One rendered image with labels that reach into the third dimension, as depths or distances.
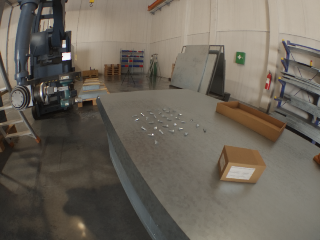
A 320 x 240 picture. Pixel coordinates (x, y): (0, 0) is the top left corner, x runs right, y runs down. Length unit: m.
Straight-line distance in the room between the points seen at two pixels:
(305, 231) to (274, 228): 0.12
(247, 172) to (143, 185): 0.26
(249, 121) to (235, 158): 0.43
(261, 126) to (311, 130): 3.16
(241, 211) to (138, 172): 0.27
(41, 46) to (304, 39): 6.06
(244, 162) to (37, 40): 2.25
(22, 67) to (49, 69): 1.01
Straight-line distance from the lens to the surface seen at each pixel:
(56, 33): 1.93
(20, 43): 1.13
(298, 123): 3.78
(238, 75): 5.51
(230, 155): 0.34
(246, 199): 0.35
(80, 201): 1.13
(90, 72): 10.26
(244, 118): 0.76
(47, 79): 1.95
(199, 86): 3.48
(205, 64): 3.56
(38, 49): 2.12
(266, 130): 0.72
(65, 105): 1.00
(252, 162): 0.36
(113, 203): 1.05
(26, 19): 1.19
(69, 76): 0.99
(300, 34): 5.20
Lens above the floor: 0.90
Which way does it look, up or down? 24 degrees down
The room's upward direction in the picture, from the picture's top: 4 degrees clockwise
